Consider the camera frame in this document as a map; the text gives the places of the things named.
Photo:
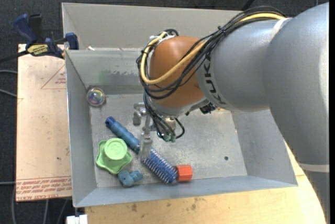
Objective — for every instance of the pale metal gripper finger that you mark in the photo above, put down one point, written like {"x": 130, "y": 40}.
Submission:
{"x": 146, "y": 145}
{"x": 138, "y": 114}

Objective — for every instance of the blue bristle roller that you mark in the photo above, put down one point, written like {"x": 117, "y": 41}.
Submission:
{"x": 159, "y": 166}

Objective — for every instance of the green star-shaped cup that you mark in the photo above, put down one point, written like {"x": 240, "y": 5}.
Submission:
{"x": 113, "y": 153}

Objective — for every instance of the small teal toy piece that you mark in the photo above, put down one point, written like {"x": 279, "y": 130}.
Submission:
{"x": 128, "y": 178}

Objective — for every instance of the grey metal bin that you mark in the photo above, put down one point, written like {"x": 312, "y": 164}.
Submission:
{"x": 209, "y": 144}

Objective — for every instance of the clear glass ball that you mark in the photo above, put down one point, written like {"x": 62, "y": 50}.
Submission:
{"x": 96, "y": 96}

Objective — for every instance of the orange-red hexagonal block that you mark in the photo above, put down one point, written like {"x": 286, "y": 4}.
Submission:
{"x": 184, "y": 173}

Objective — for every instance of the brown cardboard board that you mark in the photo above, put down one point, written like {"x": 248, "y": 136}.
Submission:
{"x": 42, "y": 123}

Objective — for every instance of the black cylinder on white bracket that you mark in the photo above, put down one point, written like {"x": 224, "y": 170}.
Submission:
{"x": 207, "y": 108}

